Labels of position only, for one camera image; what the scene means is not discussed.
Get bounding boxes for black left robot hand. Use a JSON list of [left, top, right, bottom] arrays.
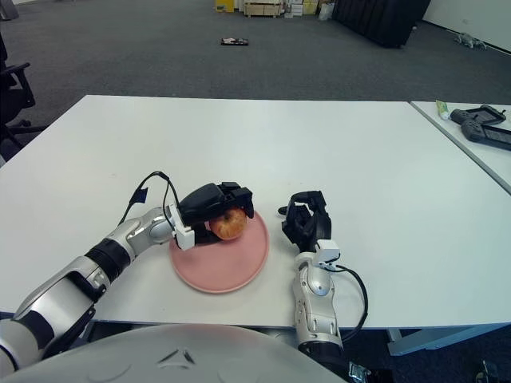
[[177, 181, 256, 247]]

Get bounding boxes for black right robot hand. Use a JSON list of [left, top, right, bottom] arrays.
[[276, 190, 333, 255]]

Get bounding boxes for red yellow apple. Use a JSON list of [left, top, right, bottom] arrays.
[[210, 207, 248, 241]]

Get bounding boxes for pink round plate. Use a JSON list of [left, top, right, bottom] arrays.
[[169, 209, 271, 295]]

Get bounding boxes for white right wrist sensor box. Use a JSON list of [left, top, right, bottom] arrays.
[[317, 239, 342, 269]]

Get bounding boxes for white wrist sensor box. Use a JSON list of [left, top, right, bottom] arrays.
[[164, 203, 196, 251], [317, 239, 342, 269]]

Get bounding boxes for white left wrist sensor box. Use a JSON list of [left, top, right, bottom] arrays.
[[164, 203, 196, 251]]

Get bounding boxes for silver grey robot torso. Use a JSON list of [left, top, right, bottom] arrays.
[[0, 322, 348, 383]]

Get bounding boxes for black handheld controller with screen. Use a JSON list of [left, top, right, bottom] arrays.
[[450, 104, 511, 125], [461, 119, 511, 152]]

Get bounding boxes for wooden pallet crate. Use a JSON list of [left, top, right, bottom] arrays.
[[243, 0, 285, 18]]

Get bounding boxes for stacked white boxes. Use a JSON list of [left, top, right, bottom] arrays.
[[283, 0, 307, 18]]

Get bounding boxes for black curtain partition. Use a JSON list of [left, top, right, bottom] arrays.
[[331, 0, 432, 49]]

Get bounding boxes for black office chair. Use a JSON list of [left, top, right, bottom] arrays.
[[0, 31, 47, 160]]

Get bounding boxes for small grey robot dog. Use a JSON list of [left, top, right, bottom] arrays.
[[453, 32, 488, 51]]

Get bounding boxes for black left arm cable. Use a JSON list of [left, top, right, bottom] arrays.
[[118, 171, 180, 227]]

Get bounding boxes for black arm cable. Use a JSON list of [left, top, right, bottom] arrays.
[[333, 263, 369, 342], [118, 171, 180, 227]]

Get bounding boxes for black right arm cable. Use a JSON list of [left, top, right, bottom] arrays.
[[333, 263, 369, 342]]

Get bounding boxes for white table base frame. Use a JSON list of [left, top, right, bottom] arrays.
[[385, 322, 511, 356]]

